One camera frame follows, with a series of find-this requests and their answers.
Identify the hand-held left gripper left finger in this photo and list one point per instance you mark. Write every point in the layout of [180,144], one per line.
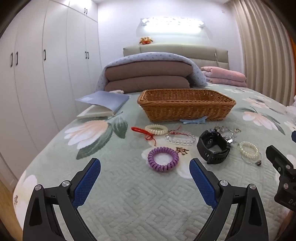
[89,183]

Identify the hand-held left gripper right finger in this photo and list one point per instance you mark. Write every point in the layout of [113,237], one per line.
[201,180]

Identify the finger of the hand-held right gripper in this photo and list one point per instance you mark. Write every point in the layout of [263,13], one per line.
[281,160]

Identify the black wrist watch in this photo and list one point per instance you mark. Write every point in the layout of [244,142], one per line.
[215,157]

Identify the light blue hair clip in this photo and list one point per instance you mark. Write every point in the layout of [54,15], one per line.
[193,121]

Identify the brown wicker basket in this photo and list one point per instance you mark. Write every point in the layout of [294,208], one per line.
[185,106]

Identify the blue covered notebook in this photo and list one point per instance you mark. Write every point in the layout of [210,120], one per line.
[106,99]

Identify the white fluffy cloth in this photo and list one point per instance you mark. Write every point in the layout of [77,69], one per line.
[116,91]

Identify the pink folded blanket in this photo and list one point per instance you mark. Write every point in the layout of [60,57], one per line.
[224,76]

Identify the beige curtain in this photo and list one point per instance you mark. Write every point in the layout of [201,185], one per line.
[266,51]

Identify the white wardrobe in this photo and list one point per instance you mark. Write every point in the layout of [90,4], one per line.
[46,81]

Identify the brown folded quilt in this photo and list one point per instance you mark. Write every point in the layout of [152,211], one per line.
[148,81]

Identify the blue patterned blanket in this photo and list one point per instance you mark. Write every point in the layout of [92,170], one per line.
[150,58]

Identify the beige padded headboard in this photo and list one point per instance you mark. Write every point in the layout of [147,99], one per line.
[175,49]

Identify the orange plush toy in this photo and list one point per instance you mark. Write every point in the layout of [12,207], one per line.
[145,40]

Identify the bright wall light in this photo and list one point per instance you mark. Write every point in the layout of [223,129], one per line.
[172,24]

